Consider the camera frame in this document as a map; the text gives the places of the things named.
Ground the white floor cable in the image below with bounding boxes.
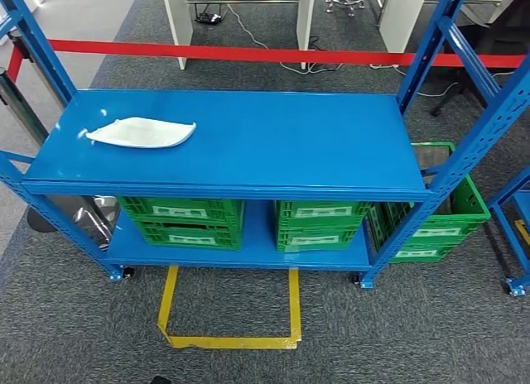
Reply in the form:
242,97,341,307
369,63,514,99
226,2,310,75

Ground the yellow floor tape strip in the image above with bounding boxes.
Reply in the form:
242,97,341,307
514,218,530,247

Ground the black office chair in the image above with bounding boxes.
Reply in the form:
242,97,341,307
430,0,530,118

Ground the green plastic crate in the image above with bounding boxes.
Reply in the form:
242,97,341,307
389,241,458,265
275,225,364,254
366,142,491,246
273,200,372,232
136,219,243,252
117,197,245,230

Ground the red barrier belt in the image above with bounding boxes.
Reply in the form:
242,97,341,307
5,38,527,84

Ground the blue metal shelf rack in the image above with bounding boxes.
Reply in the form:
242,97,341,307
0,0,530,290

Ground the chrome barrier stanchion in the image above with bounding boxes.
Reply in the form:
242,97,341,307
0,69,121,251

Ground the black cable bundle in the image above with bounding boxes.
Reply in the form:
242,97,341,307
308,36,344,74

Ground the white plastic trim part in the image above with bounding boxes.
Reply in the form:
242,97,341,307
85,117,198,150

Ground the white office desk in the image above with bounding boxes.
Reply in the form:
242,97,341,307
160,0,318,71
379,0,431,54

